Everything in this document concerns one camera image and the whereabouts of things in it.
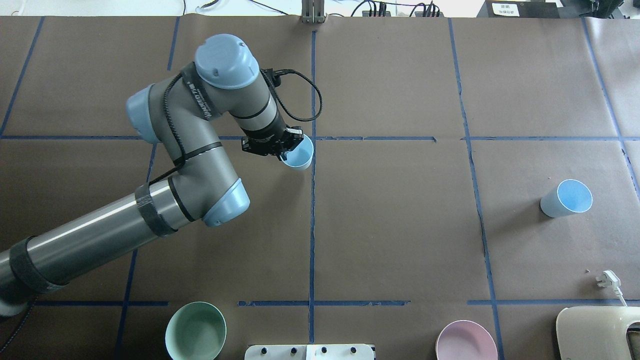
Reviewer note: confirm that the pink bowl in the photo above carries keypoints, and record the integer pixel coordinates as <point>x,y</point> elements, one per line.
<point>465,340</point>

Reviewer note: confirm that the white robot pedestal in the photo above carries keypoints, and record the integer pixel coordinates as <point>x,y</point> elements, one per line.
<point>340,351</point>

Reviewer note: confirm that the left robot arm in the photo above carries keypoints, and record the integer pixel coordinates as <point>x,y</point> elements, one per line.
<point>224,78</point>

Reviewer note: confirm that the white toaster plug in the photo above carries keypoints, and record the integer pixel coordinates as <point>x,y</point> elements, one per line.
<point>609,280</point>

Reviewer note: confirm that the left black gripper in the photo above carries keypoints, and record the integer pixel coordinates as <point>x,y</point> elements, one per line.
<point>263,136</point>

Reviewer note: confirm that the green bowl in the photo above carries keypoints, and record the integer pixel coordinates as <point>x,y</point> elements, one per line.
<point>197,331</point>

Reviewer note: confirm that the black box with label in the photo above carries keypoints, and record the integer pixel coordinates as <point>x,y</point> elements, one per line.
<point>518,9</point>

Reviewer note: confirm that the cream toaster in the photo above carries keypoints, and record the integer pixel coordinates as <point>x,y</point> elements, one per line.
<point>598,333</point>

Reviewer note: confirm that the aluminium frame post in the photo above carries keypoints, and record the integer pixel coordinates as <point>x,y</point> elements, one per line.
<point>313,12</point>

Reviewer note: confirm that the light blue cup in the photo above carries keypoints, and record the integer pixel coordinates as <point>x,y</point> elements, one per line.
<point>569,197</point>
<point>301,157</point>

